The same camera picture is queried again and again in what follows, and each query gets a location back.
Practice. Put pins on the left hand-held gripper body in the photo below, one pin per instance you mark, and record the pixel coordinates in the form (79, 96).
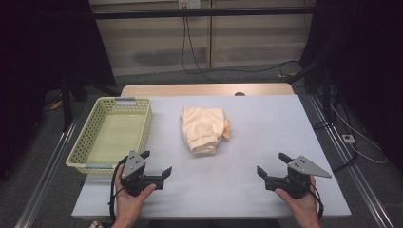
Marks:
(133, 164)

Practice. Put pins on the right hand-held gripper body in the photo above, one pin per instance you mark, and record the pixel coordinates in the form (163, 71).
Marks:
(296, 185)

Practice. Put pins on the pale green perforated plastic basket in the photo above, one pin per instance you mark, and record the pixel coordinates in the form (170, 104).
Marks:
(111, 134)

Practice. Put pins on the cream garment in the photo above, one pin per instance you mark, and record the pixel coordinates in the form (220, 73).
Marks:
(202, 129)

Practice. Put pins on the person's right hand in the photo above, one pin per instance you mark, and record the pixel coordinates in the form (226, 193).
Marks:
(304, 207)

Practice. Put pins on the person's left hand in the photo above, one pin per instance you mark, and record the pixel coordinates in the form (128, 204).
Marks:
(128, 205)

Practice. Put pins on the white power adapter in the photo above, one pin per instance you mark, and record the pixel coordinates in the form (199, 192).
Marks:
(348, 138)

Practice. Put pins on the wooden table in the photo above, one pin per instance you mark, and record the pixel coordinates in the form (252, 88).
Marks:
(190, 90)

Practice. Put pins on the yellow floor tape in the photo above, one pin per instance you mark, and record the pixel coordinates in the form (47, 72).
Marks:
(286, 75)
(56, 105)

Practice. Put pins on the black stand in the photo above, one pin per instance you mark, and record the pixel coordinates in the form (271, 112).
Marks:
(66, 104)

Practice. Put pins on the black curtain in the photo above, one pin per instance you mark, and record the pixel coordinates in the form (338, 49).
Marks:
(47, 47)
(364, 63)

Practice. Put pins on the black horizontal bar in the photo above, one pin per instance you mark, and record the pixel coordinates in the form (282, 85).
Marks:
(206, 13)

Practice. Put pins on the metal floor rail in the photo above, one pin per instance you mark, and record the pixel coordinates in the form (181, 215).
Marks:
(44, 177)
(358, 177)

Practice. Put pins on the white wall socket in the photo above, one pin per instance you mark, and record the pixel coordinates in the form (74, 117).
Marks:
(189, 3)

